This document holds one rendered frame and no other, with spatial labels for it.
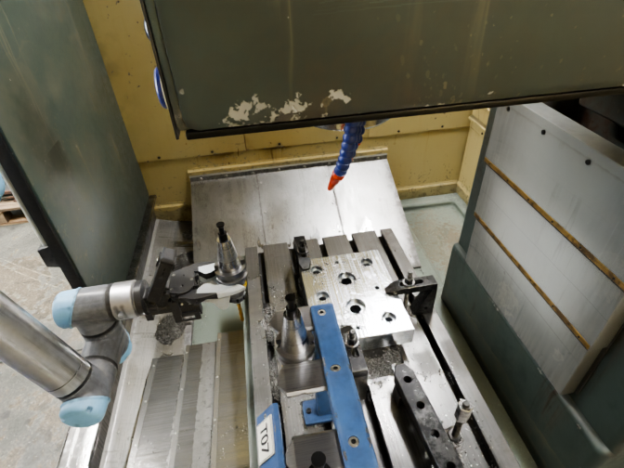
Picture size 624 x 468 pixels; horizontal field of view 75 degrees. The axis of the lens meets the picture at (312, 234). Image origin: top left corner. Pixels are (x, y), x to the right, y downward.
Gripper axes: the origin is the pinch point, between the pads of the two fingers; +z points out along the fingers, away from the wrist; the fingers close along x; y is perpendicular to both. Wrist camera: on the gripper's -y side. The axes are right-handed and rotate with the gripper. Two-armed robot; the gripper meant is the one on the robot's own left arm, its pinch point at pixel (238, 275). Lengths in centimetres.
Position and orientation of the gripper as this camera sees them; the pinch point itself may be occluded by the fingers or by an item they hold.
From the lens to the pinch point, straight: 83.9
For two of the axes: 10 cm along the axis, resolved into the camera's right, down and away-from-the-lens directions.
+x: 1.7, 6.0, -7.8
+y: 0.5, 7.8, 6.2
